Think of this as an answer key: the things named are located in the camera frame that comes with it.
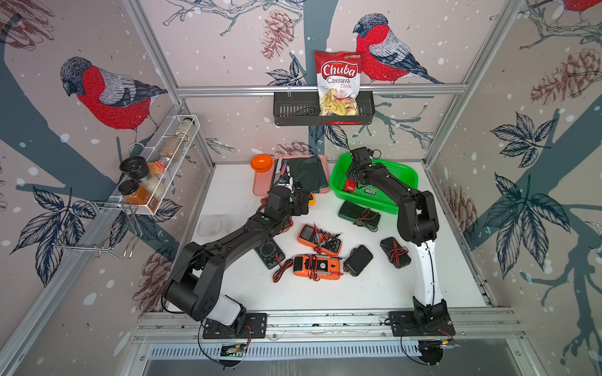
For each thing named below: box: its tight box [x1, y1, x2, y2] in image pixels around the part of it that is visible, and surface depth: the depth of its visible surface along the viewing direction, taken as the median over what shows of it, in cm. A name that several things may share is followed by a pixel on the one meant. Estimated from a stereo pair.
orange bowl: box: [250, 153, 273, 174], surface depth 120 cm
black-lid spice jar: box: [119, 155, 151, 181], surface depth 63 cm
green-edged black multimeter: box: [253, 237, 287, 270], surface depth 89 cm
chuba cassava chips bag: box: [314, 50, 363, 117], surface depth 85 cm
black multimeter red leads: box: [380, 236, 412, 269], surface depth 87 cm
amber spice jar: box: [117, 179, 160, 213], surface depth 62 cm
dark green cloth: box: [279, 154, 329, 194], surface depth 120 cm
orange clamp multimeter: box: [293, 253, 341, 281], surface depth 84 cm
